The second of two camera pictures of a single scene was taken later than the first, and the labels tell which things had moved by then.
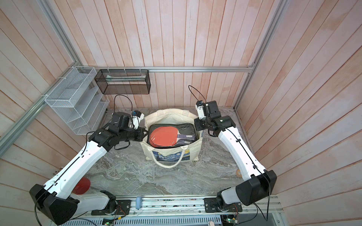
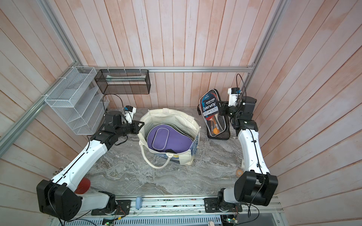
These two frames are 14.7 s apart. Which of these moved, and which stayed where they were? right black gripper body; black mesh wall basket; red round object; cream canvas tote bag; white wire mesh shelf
Moved: cream canvas tote bag; right black gripper body
Stayed: black mesh wall basket; red round object; white wire mesh shelf
